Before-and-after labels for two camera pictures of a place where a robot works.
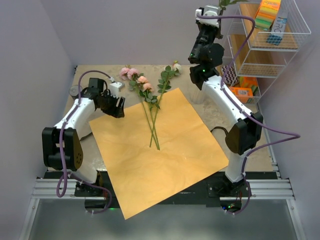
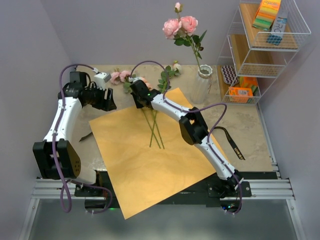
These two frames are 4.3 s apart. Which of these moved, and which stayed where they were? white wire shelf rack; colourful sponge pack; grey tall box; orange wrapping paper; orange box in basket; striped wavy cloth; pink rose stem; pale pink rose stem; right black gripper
Moved: right black gripper; pink rose stem; pale pink rose stem
Stayed: striped wavy cloth; orange box in basket; orange wrapping paper; white wire shelf rack; colourful sponge pack; grey tall box
